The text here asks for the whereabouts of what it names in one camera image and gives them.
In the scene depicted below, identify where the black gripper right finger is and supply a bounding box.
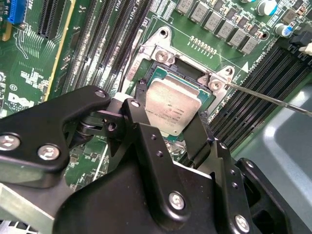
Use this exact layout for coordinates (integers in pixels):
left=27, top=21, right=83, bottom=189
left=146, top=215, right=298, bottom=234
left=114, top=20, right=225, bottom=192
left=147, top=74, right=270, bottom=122
left=185, top=112, right=303, bottom=234

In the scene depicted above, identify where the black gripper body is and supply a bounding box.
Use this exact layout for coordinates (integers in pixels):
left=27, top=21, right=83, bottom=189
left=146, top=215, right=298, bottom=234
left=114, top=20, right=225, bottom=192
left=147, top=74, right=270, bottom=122
left=55, top=160, right=241, bottom=234

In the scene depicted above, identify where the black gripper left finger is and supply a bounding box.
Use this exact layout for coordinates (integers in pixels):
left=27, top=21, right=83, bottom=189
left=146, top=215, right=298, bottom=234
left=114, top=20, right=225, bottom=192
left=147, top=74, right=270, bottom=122
left=0, top=78, right=194, bottom=220

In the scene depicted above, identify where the CPU with silver top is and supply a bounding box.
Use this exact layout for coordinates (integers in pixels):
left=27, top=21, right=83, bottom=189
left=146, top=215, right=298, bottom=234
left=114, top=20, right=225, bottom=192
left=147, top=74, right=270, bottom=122
left=143, top=65, right=217, bottom=137

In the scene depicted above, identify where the metal locking lever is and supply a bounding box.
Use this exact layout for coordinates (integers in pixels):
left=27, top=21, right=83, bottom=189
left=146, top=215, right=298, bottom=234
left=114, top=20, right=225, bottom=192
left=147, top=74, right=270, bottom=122
left=225, top=82, right=312, bottom=117

